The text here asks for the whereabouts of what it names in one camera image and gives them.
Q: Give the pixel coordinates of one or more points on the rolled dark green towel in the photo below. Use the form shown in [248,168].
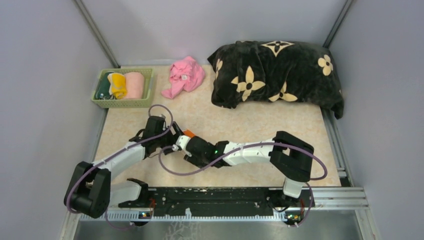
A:
[103,89]

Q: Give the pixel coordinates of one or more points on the pink towel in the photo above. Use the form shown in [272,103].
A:
[184,75]

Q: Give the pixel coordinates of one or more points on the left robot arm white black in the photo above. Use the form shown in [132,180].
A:
[90,190]

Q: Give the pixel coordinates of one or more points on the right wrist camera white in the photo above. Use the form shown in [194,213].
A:
[181,144]

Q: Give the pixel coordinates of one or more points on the grey yellow duck towel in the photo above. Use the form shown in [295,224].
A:
[117,88]

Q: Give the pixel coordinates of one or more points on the black floral pillow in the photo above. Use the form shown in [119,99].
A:
[272,71]

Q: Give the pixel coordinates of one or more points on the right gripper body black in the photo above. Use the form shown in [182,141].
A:
[200,162]

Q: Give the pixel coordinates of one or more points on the rolled peach towel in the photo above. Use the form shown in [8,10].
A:
[134,85]

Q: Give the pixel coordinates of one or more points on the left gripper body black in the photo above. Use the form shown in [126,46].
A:
[168,139]

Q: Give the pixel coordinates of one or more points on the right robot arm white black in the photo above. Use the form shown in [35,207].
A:
[289,154]

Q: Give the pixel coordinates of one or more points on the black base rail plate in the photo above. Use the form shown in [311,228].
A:
[218,202]

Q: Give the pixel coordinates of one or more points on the green plastic basket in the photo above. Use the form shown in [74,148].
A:
[147,95]

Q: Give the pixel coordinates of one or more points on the orange peach towel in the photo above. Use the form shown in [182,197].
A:
[189,133]

